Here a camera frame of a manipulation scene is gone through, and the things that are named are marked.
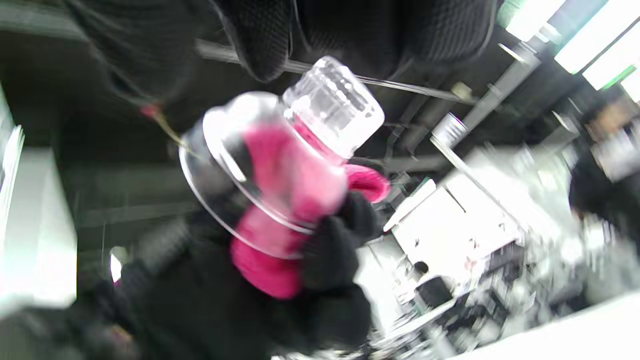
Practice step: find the clear domed cup lid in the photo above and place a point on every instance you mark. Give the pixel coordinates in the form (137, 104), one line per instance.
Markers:
(335, 105)

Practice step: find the person's right hand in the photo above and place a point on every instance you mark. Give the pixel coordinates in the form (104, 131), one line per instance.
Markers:
(200, 310)

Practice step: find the person's left hand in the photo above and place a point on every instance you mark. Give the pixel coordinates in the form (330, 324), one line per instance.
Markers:
(350, 25)

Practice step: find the bright ceiling light panel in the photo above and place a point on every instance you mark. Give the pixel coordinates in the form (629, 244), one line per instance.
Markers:
(535, 17)
(600, 40)

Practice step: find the pink microfibre cloth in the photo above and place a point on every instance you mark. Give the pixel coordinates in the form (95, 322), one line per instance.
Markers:
(280, 175)

